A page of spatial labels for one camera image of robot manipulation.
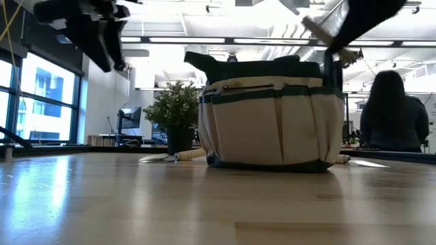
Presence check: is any beige green-trimmed gardening bag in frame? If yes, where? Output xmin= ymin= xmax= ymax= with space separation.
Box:
xmin=183 ymin=50 xmax=347 ymax=174

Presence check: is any computer monitor on stand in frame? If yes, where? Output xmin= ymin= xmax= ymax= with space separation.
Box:
xmin=116 ymin=106 xmax=142 ymax=135

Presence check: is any wooden slat crate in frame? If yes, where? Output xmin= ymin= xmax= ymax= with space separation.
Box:
xmin=87 ymin=134 xmax=116 ymax=146

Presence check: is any black slanted bar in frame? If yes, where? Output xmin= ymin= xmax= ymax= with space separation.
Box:
xmin=0 ymin=125 xmax=34 ymax=148

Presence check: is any linear ceiling light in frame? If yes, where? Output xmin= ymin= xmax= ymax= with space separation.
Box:
xmin=121 ymin=35 xmax=436 ymax=48

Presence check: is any yellow hanging cable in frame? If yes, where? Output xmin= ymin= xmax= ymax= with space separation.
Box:
xmin=0 ymin=0 xmax=24 ymax=86

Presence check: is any artificial plant in black pot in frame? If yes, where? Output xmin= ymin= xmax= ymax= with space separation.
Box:
xmin=142 ymin=80 xmax=202 ymax=156

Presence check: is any person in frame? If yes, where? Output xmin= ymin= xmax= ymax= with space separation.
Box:
xmin=360 ymin=69 xmax=431 ymax=153

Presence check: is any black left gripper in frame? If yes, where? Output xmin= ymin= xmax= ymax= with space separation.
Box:
xmin=33 ymin=0 xmax=132 ymax=73

